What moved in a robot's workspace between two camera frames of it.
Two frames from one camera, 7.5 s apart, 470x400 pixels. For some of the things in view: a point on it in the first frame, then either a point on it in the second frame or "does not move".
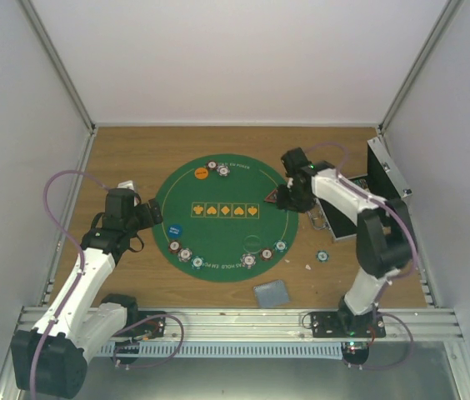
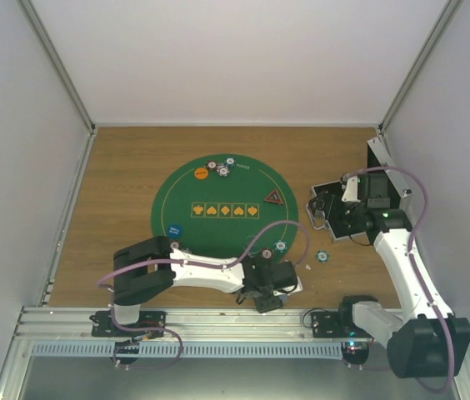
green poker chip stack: [322, 256] does not move
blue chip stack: [222, 170] does not move
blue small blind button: [175, 231] does not move
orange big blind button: [201, 173] does not move
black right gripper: [283, 204] to [322, 199]
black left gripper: [149, 221] to [264, 306]
